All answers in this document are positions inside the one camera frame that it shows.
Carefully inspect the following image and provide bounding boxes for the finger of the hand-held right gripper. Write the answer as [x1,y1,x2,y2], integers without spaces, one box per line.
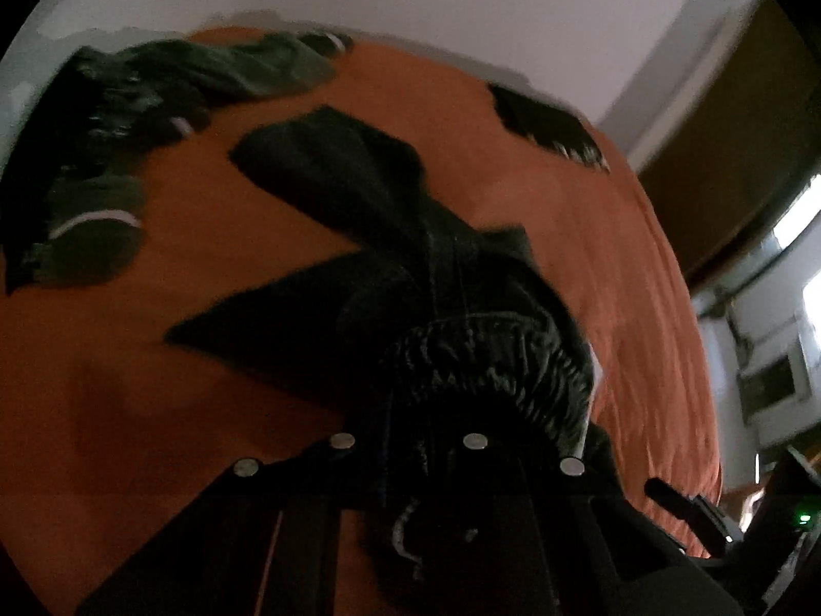
[644,476,735,556]

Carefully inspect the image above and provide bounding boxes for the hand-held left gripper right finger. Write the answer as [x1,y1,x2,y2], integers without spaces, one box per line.
[449,433,745,616]

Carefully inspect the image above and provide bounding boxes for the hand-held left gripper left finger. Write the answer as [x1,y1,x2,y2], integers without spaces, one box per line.
[75,433,386,616]

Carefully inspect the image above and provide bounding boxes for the dark pants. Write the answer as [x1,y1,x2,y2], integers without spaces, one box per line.
[165,104,623,616]

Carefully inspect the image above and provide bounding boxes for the pile of dark green clothes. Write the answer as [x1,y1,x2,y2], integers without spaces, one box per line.
[0,32,354,296]

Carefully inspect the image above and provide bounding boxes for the orange blanket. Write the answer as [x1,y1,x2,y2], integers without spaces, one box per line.
[0,27,726,616]

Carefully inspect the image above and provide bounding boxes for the bright window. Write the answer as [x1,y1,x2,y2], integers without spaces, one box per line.
[770,192,821,348]

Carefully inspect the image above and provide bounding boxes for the brown wooden wardrobe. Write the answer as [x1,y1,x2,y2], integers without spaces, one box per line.
[641,6,821,277]

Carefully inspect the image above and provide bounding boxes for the black printed garment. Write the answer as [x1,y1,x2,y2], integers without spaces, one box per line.
[488,83,610,173]

